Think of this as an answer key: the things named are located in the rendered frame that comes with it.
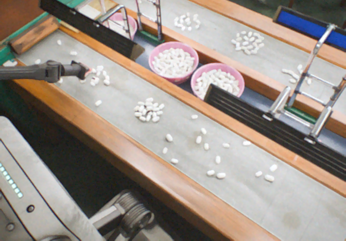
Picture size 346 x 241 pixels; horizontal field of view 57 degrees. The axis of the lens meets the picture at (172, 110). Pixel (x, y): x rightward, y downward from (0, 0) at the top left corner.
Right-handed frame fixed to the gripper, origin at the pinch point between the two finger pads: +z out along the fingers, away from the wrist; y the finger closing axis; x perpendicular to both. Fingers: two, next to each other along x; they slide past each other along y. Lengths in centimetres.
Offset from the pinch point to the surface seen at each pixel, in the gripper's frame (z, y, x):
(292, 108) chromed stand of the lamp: 42, -91, -22
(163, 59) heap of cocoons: 30.1, -20.7, -15.9
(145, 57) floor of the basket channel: 34.6, -6.7, -10.9
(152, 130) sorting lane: 1.1, -44.6, 9.7
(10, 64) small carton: -13.3, 41.2, 16.0
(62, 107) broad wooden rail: -13.6, -1.7, 19.1
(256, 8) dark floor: 202, -5, -67
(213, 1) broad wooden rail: 71, -17, -54
